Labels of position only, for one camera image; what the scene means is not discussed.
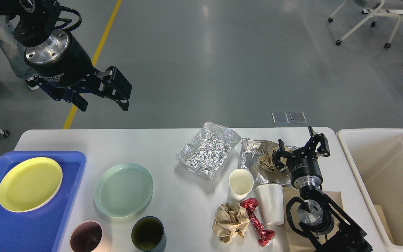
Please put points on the crumpled brown paper ball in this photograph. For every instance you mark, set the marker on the crumpled brown paper ball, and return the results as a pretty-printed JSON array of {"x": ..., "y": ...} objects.
[{"x": 230, "y": 221}]

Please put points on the crumpled brown paper on foil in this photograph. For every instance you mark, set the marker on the crumpled brown paper on foil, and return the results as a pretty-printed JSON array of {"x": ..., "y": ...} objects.
[{"x": 266, "y": 161}]

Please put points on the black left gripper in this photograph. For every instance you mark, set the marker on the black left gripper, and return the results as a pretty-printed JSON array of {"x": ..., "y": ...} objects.
[{"x": 60, "y": 62}]

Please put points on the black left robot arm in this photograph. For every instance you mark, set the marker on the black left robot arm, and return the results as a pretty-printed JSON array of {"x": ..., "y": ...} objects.
[{"x": 38, "y": 19}]

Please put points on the mint green plate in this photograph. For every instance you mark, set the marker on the mint green plate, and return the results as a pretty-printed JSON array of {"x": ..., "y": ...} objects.
[{"x": 123, "y": 190}]

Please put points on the yellow plate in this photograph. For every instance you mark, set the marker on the yellow plate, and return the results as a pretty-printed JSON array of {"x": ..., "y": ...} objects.
[{"x": 30, "y": 184}]

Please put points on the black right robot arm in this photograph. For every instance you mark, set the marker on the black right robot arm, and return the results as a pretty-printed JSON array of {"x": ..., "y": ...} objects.
[{"x": 313, "y": 214}]

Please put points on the dark teal cup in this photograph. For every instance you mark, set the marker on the dark teal cup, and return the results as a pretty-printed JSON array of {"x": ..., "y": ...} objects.
[{"x": 148, "y": 235}]

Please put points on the brown paper bag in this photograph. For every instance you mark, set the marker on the brown paper bag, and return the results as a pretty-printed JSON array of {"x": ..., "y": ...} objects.
[{"x": 296, "y": 242}]

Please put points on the crumpled foil tray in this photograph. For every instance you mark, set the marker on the crumpled foil tray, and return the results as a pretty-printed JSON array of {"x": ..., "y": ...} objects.
[{"x": 207, "y": 152}]

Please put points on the blue plastic tray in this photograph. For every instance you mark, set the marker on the blue plastic tray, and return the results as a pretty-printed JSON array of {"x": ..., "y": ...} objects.
[{"x": 41, "y": 230}]

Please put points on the white paper cup inverted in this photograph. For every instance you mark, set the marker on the white paper cup inverted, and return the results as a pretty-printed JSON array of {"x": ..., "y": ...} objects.
[{"x": 271, "y": 202}]

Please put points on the white paper cup upright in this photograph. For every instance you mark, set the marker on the white paper cup upright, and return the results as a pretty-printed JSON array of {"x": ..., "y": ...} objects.
[{"x": 240, "y": 184}]

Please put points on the white rolling chair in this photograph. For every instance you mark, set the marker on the white rolling chair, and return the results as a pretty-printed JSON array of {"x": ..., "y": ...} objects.
[{"x": 374, "y": 8}]

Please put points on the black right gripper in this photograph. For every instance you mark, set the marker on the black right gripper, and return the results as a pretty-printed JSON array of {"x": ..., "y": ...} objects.
[{"x": 305, "y": 170}]

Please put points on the flat foil sheet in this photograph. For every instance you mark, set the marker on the flat foil sheet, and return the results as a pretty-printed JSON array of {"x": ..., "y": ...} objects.
[{"x": 251, "y": 149}]

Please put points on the beige plastic bin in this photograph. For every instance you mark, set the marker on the beige plastic bin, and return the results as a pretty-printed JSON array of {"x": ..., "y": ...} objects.
[{"x": 375, "y": 156}]

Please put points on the pink ribbed mug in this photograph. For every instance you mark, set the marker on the pink ribbed mug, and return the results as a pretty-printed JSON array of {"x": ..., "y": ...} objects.
[{"x": 90, "y": 236}]

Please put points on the red foil wrapper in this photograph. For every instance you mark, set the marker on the red foil wrapper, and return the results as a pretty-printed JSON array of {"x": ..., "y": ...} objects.
[{"x": 265, "y": 234}]

